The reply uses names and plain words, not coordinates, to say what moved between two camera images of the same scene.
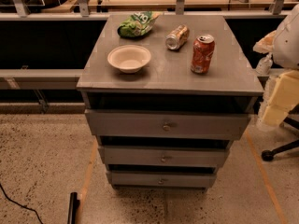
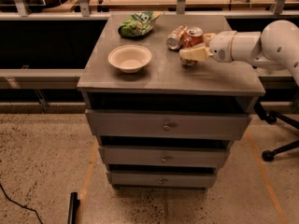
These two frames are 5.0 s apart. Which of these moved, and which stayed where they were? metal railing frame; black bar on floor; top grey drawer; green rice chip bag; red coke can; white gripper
Moved: white gripper; red coke can
Stayed: black bar on floor; top grey drawer; metal railing frame; green rice chip bag
